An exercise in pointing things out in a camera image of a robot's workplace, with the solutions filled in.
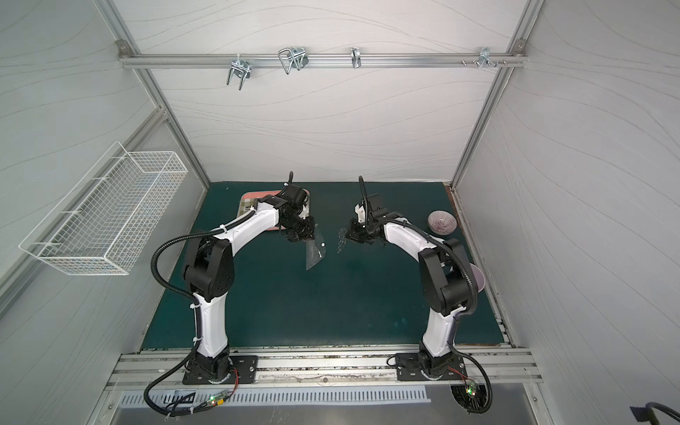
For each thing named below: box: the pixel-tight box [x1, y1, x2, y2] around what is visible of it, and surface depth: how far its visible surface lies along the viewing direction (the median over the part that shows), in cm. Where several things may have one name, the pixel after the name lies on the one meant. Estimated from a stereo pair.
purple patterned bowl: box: [427, 210, 458, 236], surface depth 106 cm
